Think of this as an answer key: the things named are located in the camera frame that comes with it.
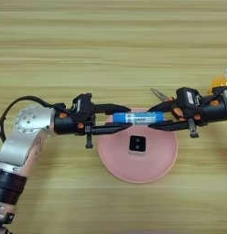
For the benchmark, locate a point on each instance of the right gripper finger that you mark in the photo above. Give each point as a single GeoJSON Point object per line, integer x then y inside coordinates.
{"type": "Point", "coordinates": [173, 125]}
{"type": "Point", "coordinates": [167, 107]}

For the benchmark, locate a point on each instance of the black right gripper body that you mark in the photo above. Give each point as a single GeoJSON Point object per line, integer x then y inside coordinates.
{"type": "Point", "coordinates": [214, 112]}

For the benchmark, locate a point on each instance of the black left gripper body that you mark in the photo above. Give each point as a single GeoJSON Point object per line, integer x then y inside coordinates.
{"type": "Point", "coordinates": [66, 126]}

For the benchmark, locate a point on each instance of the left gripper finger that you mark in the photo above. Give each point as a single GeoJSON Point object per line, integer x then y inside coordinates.
{"type": "Point", "coordinates": [110, 109]}
{"type": "Point", "coordinates": [110, 129]}

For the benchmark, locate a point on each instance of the blue glue stick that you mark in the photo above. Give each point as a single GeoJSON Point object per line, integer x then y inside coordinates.
{"type": "Point", "coordinates": [138, 118]}

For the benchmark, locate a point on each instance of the small black square block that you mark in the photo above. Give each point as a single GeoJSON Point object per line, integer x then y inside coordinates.
{"type": "Point", "coordinates": [137, 143]}

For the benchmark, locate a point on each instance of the orange juice bottle white cap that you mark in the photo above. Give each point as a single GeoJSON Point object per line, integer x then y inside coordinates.
{"type": "Point", "coordinates": [220, 81]}

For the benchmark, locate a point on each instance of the orange black needle-nose pliers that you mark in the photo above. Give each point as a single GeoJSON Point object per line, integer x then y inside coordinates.
{"type": "Point", "coordinates": [159, 94]}

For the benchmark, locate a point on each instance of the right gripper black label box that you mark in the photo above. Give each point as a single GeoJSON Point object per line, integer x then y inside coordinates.
{"type": "Point", "coordinates": [188, 100]}

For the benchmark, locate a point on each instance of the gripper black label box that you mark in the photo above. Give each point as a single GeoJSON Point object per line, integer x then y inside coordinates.
{"type": "Point", "coordinates": [188, 100]}
{"type": "Point", "coordinates": [83, 106]}

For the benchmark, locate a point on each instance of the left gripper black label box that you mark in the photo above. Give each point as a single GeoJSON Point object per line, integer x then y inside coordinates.
{"type": "Point", "coordinates": [83, 106]}

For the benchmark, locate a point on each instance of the pink round plate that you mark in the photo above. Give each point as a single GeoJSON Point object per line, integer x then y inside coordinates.
{"type": "Point", "coordinates": [118, 158]}

